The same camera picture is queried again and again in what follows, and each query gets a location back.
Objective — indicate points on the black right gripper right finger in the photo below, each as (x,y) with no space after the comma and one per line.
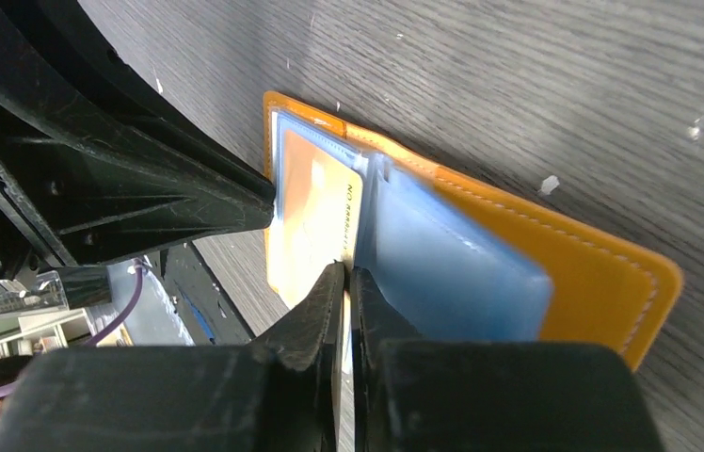
(417,394)

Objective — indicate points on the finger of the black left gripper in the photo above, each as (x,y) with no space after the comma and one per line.
(95,165)

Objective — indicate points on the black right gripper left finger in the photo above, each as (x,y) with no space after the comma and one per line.
(279,392)

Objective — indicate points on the orange leather card holder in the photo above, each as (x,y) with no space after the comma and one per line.
(462,260)

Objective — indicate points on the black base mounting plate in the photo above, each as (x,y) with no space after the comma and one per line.
(199,299)

